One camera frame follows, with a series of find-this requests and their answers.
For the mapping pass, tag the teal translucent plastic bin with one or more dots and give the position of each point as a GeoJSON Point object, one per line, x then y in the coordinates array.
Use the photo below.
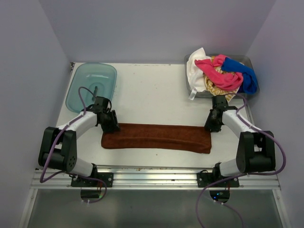
{"type": "Point", "coordinates": [90, 80]}

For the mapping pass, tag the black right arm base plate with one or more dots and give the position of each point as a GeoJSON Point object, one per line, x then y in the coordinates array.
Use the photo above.
{"type": "Point", "coordinates": [206, 178]}

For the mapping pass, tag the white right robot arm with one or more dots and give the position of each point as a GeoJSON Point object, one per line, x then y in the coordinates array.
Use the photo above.
{"type": "Point", "coordinates": [255, 151]}

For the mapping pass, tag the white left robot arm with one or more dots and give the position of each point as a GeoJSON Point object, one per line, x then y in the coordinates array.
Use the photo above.
{"type": "Point", "coordinates": [59, 144]}

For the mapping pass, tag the blue towel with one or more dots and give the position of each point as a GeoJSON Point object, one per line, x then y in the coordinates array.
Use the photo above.
{"type": "Point", "coordinates": [250, 84]}

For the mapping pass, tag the metal tray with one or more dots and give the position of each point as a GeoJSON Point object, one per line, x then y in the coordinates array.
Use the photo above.
{"type": "Point", "coordinates": [239, 58]}

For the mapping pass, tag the pink towel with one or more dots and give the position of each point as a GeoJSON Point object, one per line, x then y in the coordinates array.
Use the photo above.
{"type": "Point", "coordinates": [211, 68]}

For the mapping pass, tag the brown microfiber towel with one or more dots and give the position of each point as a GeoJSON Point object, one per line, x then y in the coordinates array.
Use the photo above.
{"type": "Point", "coordinates": [152, 136]}

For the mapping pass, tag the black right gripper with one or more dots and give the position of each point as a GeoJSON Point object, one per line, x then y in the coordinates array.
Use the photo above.
{"type": "Point", "coordinates": [209, 125]}

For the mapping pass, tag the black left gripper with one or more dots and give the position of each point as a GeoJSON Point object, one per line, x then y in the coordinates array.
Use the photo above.
{"type": "Point", "coordinates": [113, 124]}

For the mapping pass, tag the yellow striped towel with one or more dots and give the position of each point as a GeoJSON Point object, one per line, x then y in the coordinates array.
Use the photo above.
{"type": "Point", "coordinates": [213, 89]}

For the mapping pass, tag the white towel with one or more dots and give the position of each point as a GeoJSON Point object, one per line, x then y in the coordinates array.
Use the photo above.
{"type": "Point", "coordinates": [195, 75]}

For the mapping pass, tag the aluminium mounting rail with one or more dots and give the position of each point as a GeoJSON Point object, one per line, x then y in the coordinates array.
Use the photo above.
{"type": "Point", "coordinates": [131, 178]}

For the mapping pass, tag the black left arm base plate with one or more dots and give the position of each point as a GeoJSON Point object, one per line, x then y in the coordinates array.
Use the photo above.
{"type": "Point", "coordinates": [102, 179]}

